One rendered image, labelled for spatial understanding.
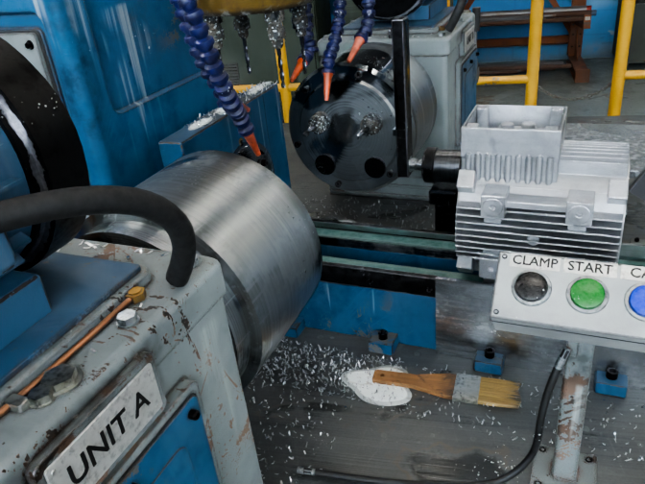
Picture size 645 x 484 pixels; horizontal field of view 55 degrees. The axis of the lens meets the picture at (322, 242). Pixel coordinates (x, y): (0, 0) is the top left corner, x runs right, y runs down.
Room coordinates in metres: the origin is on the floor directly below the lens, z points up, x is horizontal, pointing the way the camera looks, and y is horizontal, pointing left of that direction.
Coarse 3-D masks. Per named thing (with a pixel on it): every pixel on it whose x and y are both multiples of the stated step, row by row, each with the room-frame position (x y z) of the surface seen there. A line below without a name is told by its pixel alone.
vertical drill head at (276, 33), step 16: (208, 0) 0.85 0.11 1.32; (224, 0) 0.84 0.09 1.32; (240, 0) 0.83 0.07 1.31; (256, 0) 0.83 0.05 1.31; (272, 0) 0.83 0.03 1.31; (288, 0) 0.84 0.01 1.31; (304, 0) 0.87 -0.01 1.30; (208, 16) 0.89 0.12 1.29; (240, 16) 0.96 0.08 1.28; (272, 16) 0.85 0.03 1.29; (304, 16) 0.92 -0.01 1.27; (208, 32) 0.90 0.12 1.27; (240, 32) 0.97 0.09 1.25; (272, 32) 0.85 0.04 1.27; (304, 32) 0.93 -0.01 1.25; (304, 64) 0.93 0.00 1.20
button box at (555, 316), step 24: (504, 264) 0.52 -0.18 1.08; (528, 264) 0.51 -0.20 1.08; (552, 264) 0.50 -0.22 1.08; (576, 264) 0.50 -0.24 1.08; (600, 264) 0.49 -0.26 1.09; (504, 288) 0.50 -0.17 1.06; (552, 288) 0.49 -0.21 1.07; (624, 288) 0.47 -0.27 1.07; (504, 312) 0.48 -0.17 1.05; (528, 312) 0.48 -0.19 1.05; (552, 312) 0.47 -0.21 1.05; (576, 312) 0.46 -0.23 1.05; (600, 312) 0.46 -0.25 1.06; (624, 312) 0.45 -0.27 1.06; (552, 336) 0.48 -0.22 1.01; (576, 336) 0.46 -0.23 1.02; (600, 336) 0.45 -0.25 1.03; (624, 336) 0.43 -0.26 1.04
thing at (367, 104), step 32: (352, 64) 1.09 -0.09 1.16; (384, 64) 1.11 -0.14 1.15; (416, 64) 1.18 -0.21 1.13; (320, 96) 1.11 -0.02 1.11; (352, 96) 1.08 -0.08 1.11; (384, 96) 1.06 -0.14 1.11; (416, 96) 1.09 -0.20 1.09; (320, 128) 1.08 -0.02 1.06; (352, 128) 1.08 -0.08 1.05; (384, 128) 1.06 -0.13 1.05; (416, 128) 1.05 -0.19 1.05; (320, 160) 1.11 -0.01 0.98; (352, 160) 1.09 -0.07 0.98; (384, 160) 1.06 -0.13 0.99
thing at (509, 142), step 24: (480, 120) 0.82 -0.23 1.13; (504, 120) 0.82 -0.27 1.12; (528, 120) 0.80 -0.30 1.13; (552, 120) 0.77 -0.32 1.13; (480, 144) 0.74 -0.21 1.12; (504, 144) 0.72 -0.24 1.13; (528, 144) 0.71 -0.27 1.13; (552, 144) 0.70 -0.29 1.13; (480, 168) 0.73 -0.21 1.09; (504, 168) 0.72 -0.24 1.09; (528, 168) 0.71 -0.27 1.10; (552, 168) 0.70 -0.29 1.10
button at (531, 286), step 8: (528, 272) 0.50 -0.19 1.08; (536, 272) 0.50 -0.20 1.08; (520, 280) 0.50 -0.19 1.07; (528, 280) 0.49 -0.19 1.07; (536, 280) 0.49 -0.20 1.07; (544, 280) 0.49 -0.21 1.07; (520, 288) 0.49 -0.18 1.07; (528, 288) 0.49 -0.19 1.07; (536, 288) 0.48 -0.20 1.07; (544, 288) 0.48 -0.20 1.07; (520, 296) 0.49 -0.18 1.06; (528, 296) 0.48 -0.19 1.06; (536, 296) 0.48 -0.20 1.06; (544, 296) 0.48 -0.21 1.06
